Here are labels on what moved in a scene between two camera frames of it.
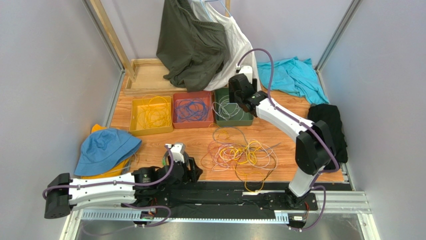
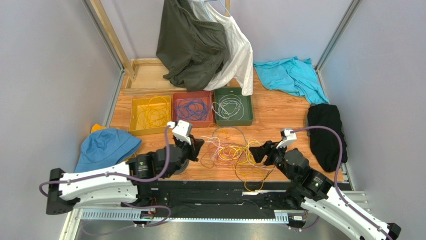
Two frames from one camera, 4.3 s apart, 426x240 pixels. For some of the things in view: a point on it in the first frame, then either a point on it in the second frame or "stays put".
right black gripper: [238, 88] -> [269, 153]
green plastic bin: [230, 114] stays put
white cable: [227, 110] stays put
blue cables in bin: [194, 109] stays put
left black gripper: [193, 175] -> [194, 149]
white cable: [226, 108] stays put
